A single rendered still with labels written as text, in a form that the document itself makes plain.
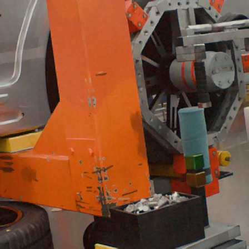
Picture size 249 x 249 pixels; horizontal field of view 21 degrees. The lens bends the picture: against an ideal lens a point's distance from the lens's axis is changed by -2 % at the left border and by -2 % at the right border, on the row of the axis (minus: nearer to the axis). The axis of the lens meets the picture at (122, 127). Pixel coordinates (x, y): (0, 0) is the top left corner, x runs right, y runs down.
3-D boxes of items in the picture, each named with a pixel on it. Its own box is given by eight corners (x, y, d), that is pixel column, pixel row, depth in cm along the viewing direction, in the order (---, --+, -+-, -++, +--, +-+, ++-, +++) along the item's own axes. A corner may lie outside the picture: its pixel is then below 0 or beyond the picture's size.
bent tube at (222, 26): (223, 33, 250) (219, 5, 249) (262, 27, 235) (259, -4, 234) (189, 36, 240) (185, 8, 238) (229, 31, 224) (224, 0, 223)
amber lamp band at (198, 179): (197, 184, 187) (195, 170, 186) (207, 184, 184) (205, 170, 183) (187, 187, 184) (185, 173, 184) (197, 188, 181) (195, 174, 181)
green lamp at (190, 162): (195, 166, 186) (193, 152, 186) (205, 167, 183) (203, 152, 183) (184, 169, 184) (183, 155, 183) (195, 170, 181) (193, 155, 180)
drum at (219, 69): (197, 90, 250) (192, 52, 249) (239, 88, 233) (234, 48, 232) (169, 95, 242) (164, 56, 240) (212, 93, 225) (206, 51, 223)
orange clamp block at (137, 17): (135, 19, 233) (119, 2, 229) (150, 16, 227) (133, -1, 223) (127, 34, 231) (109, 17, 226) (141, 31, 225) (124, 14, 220)
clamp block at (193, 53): (187, 60, 220) (185, 44, 220) (207, 59, 213) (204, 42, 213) (176, 62, 217) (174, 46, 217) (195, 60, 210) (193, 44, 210)
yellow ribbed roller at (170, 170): (150, 172, 273) (149, 158, 273) (202, 176, 250) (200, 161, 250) (140, 175, 270) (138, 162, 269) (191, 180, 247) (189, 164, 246)
